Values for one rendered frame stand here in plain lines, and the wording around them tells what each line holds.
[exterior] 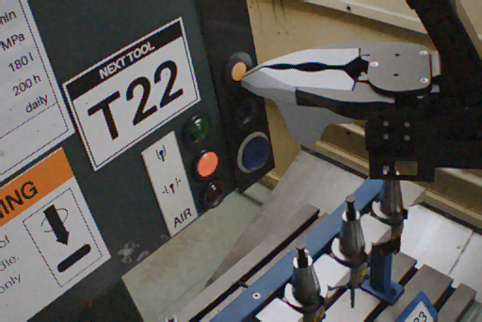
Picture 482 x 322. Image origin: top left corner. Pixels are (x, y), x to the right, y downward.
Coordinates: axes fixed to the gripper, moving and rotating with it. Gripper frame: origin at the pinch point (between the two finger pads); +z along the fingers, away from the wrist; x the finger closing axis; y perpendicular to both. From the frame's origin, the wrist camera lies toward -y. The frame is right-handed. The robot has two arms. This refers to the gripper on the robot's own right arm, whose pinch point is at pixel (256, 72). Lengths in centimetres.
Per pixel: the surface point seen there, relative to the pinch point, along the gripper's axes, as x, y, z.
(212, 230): 84, 109, 53
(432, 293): 40, 78, -18
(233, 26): 0.6, -3.7, 1.4
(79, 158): -12.1, -1.0, 9.0
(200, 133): -4.3, 2.7, 3.6
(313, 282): 13.3, 42.1, 1.2
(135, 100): -7.7, -2.6, 6.2
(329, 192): 79, 86, 12
